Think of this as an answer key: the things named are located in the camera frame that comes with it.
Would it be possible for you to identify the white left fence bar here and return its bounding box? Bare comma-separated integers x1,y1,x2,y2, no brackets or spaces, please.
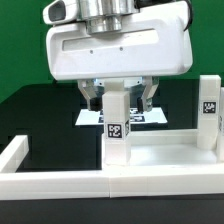
0,135,29,174

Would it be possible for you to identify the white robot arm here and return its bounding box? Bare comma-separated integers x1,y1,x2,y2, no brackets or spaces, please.
43,0,193,111

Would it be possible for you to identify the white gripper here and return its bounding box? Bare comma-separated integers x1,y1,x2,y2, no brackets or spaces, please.
45,1,193,112

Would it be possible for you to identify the marker tag sheet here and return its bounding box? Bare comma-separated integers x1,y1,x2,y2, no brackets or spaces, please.
75,107,167,126

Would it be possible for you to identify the white desk tabletop tray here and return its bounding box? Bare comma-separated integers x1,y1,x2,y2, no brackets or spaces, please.
102,129,224,169

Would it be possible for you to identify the white front fence bar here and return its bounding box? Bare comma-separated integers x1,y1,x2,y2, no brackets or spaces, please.
0,165,224,200

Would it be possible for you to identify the white fence bar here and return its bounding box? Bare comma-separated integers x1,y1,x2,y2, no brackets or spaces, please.
0,165,224,200
0,135,29,174

